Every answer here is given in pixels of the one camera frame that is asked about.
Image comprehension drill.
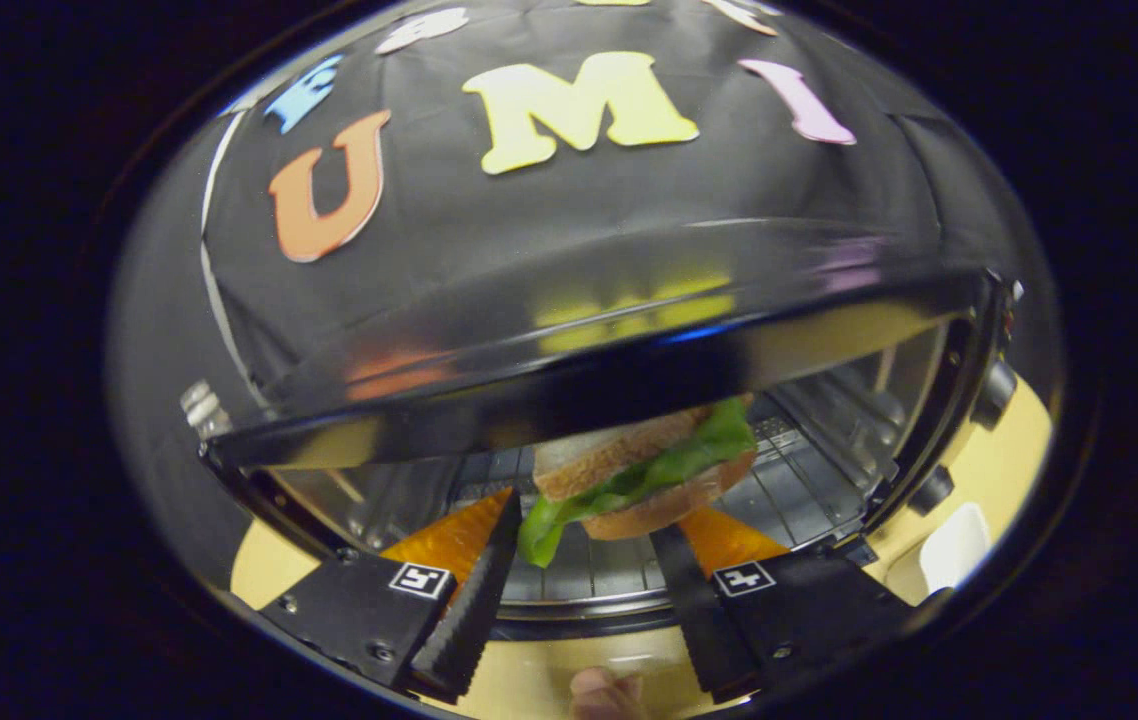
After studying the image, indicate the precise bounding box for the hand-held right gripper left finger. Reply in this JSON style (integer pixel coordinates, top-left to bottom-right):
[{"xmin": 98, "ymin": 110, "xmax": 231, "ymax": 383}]
[{"xmin": 259, "ymin": 487, "xmax": 524, "ymax": 704}]

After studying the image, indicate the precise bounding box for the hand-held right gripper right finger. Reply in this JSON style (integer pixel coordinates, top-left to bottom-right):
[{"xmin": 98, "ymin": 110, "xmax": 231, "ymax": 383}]
[{"xmin": 649, "ymin": 505, "xmax": 950, "ymax": 704}]

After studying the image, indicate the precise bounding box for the lettuce sandwich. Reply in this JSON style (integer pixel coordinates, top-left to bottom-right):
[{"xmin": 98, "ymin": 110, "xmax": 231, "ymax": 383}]
[{"xmin": 517, "ymin": 393, "xmax": 760, "ymax": 569}]

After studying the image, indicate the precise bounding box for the black electric oven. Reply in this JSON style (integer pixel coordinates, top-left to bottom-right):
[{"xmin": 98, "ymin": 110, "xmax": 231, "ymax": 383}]
[{"xmin": 197, "ymin": 218, "xmax": 1025, "ymax": 641}]

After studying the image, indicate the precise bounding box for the white rectangular tray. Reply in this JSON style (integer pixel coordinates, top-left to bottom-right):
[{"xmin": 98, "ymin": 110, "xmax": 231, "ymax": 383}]
[{"xmin": 917, "ymin": 502, "xmax": 992, "ymax": 593}]

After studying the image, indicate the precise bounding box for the clear plastic water bottle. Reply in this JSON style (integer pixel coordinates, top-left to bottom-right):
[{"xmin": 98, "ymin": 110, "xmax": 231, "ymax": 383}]
[{"xmin": 179, "ymin": 380, "xmax": 235, "ymax": 441}]

